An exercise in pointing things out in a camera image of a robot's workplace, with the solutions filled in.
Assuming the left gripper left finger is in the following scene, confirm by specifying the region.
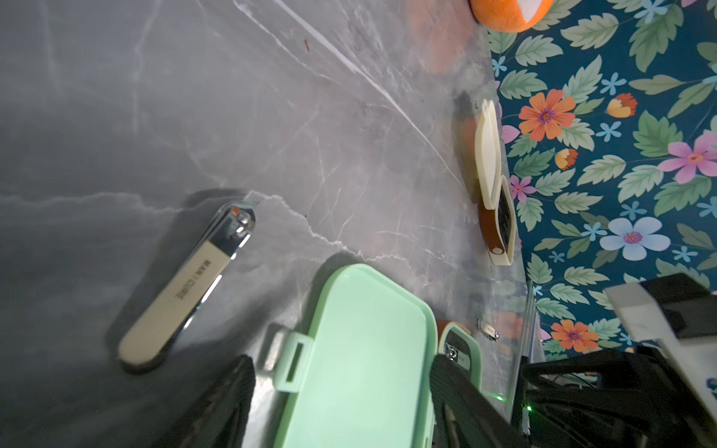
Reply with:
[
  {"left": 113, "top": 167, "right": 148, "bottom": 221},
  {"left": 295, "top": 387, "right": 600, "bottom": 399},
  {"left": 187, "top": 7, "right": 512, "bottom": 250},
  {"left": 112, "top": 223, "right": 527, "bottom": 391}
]
[{"left": 153, "top": 355, "right": 256, "bottom": 447}]

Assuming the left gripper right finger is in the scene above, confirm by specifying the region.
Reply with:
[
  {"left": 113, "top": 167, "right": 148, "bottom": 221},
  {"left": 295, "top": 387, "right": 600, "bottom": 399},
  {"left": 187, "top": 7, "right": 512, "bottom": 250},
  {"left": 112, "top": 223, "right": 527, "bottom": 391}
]
[{"left": 429, "top": 355, "right": 530, "bottom": 447}]

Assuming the small silver nail clipper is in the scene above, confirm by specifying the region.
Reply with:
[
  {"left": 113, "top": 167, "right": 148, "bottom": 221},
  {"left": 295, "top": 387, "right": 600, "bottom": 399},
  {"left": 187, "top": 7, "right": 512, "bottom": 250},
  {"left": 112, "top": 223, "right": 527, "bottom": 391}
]
[{"left": 476, "top": 319, "right": 500, "bottom": 342}]

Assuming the cream large nail clipper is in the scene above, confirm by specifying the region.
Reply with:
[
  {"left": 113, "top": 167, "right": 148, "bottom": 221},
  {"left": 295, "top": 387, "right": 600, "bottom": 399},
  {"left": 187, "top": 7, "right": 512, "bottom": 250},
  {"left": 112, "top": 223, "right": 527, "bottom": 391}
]
[{"left": 118, "top": 201, "right": 257, "bottom": 373}]

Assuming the green nail clipper case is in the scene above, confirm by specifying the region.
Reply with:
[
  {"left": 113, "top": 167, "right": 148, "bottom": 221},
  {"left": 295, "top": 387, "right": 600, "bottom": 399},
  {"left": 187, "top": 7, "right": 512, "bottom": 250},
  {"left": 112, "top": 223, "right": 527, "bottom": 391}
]
[{"left": 273, "top": 263, "right": 483, "bottom": 448}]

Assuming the cream nail clipper case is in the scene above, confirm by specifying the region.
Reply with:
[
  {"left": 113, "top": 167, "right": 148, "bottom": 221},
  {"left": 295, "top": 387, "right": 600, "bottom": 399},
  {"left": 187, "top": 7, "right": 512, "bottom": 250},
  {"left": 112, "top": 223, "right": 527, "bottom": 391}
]
[{"left": 474, "top": 100, "right": 517, "bottom": 266}]

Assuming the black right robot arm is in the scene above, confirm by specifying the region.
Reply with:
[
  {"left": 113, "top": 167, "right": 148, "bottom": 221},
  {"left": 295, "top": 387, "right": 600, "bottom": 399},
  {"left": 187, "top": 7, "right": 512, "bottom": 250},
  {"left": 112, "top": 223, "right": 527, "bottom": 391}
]
[{"left": 521, "top": 274, "right": 716, "bottom": 447}]

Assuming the orange clownfish plush toy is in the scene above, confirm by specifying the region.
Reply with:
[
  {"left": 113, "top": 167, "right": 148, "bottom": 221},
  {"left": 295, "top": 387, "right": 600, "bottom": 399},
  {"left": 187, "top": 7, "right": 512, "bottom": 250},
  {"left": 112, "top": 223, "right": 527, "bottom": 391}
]
[{"left": 469, "top": 0, "right": 554, "bottom": 33}]

